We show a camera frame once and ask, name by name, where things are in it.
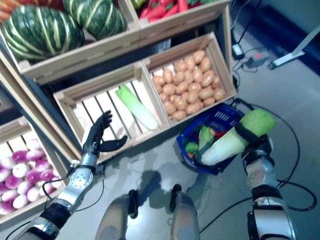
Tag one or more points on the black tripod sensor stand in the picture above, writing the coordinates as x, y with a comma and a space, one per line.
250, 21

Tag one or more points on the green striped pumpkin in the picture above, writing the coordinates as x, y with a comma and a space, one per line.
42, 32
97, 17

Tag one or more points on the white office desk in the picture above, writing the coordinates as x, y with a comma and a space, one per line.
285, 60

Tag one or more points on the blue plastic shopping basket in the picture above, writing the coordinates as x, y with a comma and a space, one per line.
212, 168

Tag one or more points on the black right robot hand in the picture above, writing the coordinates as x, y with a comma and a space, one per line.
260, 143

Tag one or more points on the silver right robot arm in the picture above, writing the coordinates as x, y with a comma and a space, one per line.
270, 220

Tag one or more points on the silver left robot leg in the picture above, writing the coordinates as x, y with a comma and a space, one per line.
112, 220

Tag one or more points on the silver right robot leg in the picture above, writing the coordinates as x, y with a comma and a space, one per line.
185, 215

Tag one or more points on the orange striped pumpkin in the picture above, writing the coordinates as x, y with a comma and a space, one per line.
4, 11

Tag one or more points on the wooden vegetable display shelf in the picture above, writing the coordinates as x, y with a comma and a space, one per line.
226, 37

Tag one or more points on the red orange carrot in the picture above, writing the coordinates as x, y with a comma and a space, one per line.
171, 10
153, 15
182, 5

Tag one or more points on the red chili pepper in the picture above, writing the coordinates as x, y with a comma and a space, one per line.
220, 135

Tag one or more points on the brown potato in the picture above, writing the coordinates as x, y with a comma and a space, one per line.
182, 87
219, 94
168, 75
194, 87
205, 64
158, 81
216, 82
193, 108
192, 97
179, 115
179, 103
199, 56
205, 93
207, 78
169, 89
169, 107
208, 101

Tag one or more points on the wooden slatted crate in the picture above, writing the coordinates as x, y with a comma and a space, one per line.
15, 127
185, 18
150, 136
82, 55
180, 51

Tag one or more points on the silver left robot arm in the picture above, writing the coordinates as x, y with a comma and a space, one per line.
77, 180

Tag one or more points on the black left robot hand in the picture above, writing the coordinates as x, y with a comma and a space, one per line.
96, 137

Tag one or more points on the napa cabbage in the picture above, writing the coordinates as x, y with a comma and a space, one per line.
137, 110
225, 147
205, 136

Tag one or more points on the small orange round vegetable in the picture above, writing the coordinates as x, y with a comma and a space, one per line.
212, 131

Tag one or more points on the silver robot leg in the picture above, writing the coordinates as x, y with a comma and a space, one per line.
185, 215
112, 220

